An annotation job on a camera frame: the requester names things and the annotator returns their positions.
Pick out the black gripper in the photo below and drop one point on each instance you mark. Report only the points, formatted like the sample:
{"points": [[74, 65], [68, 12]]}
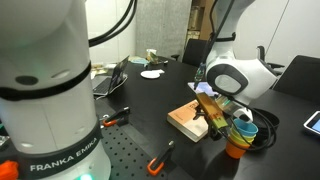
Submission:
{"points": [[207, 120]]}

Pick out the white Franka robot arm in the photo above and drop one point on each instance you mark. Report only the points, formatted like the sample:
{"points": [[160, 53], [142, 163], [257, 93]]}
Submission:
{"points": [[50, 100]]}

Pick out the open black laptop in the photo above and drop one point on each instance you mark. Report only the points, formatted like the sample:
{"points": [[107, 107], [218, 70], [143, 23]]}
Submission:
{"points": [[116, 75]]}

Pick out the yellow plastic cup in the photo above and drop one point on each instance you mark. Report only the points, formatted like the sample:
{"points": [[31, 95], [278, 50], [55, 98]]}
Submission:
{"points": [[236, 140]]}

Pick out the green plastic cup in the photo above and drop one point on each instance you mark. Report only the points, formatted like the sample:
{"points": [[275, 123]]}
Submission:
{"points": [[238, 136]]}

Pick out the blue plastic cup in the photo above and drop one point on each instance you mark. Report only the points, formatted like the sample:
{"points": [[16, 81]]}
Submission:
{"points": [[246, 128]]}

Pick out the orange plastic cup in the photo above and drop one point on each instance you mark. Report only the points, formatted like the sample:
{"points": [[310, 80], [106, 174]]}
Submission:
{"points": [[236, 151]]}

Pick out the black bowl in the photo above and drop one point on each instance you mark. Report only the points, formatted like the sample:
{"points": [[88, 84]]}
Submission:
{"points": [[263, 115]]}

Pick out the black orange bar clamp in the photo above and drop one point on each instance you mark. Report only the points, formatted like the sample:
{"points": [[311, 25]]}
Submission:
{"points": [[161, 159], [115, 116]]}

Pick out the black mesh office chair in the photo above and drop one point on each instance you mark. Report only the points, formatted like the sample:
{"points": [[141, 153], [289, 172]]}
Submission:
{"points": [[193, 53]]}

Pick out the white paper plate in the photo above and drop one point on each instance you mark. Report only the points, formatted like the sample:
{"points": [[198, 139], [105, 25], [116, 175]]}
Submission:
{"points": [[150, 74]]}

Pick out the black armrest office chair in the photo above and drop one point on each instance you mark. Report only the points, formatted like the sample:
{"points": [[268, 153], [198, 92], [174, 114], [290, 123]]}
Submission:
{"points": [[271, 66]]}

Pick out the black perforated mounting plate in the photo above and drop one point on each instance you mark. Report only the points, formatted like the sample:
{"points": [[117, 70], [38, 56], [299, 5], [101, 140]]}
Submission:
{"points": [[130, 156]]}

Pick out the teal cloth item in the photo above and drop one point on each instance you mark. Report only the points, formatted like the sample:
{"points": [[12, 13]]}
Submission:
{"points": [[140, 61]]}

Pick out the black wide-back chair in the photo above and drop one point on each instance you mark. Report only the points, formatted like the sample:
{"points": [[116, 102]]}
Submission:
{"points": [[300, 78]]}

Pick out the tall brown cardboard box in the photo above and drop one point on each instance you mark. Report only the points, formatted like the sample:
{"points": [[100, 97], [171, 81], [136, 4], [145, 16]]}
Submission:
{"points": [[206, 20]]}

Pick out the wooden shelf unit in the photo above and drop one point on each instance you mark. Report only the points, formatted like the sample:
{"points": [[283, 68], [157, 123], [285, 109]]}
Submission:
{"points": [[195, 20]]}

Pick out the white framed tablet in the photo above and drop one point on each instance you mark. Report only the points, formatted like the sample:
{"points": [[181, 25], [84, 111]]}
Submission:
{"points": [[313, 124]]}

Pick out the paper stack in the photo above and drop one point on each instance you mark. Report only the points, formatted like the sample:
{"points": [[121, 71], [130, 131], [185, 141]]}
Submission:
{"points": [[101, 68]]}

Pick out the orange plastic part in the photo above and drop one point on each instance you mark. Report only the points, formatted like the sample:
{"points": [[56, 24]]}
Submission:
{"points": [[7, 170]]}

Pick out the grey felt wall panel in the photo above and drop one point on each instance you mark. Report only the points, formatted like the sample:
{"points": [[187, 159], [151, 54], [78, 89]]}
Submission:
{"points": [[163, 26]]}

